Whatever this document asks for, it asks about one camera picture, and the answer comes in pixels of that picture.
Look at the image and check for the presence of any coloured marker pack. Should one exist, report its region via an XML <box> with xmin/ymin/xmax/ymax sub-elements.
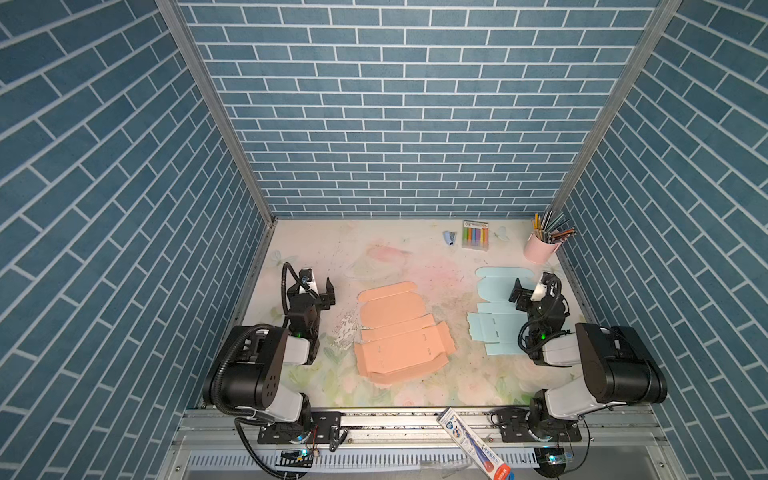
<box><xmin>462</xmin><ymin>220</ymin><xmax>489</xmax><ymax>251</ymax></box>

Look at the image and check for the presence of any pink pencil cup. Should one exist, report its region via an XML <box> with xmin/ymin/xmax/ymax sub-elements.
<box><xmin>523</xmin><ymin>233</ymin><xmax>562</xmax><ymax>265</ymax></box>

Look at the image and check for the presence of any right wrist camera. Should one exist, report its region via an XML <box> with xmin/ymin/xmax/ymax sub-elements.
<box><xmin>531</xmin><ymin>282</ymin><xmax>548</xmax><ymax>302</ymax></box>

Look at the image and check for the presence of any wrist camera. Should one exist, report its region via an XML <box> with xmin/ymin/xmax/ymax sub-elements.
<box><xmin>298</xmin><ymin>268</ymin><xmax>317</xmax><ymax>290</ymax></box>
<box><xmin>531</xmin><ymin>282</ymin><xmax>548</xmax><ymax>302</ymax></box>

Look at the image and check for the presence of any aluminium mounting rail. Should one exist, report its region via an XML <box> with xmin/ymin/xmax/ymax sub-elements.
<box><xmin>158</xmin><ymin>406</ymin><xmax>684</xmax><ymax>479</ymax></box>

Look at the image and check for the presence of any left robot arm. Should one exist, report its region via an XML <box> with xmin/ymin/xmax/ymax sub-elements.
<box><xmin>203</xmin><ymin>262</ymin><xmax>335</xmax><ymax>435</ymax></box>

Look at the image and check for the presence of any light blue cardboard box blank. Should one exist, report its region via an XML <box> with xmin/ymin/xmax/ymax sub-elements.
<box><xmin>467</xmin><ymin>267</ymin><xmax>535</xmax><ymax>356</ymax></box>

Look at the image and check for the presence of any toothpaste tube box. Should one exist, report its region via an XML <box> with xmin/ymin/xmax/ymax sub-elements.
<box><xmin>437</xmin><ymin>408</ymin><xmax>515</xmax><ymax>480</ymax></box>

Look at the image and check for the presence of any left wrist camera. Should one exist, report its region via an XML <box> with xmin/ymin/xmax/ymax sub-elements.
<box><xmin>298</xmin><ymin>268</ymin><xmax>317</xmax><ymax>290</ymax></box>

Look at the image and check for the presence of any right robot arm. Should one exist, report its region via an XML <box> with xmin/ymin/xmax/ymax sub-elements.
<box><xmin>509</xmin><ymin>272</ymin><xmax>668</xmax><ymax>441</ymax></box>

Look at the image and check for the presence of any pink cardboard box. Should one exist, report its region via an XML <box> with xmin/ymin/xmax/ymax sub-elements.
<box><xmin>354</xmin><ymin>281</ymin><xmax>456</xmax><ymax>385</ymax></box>

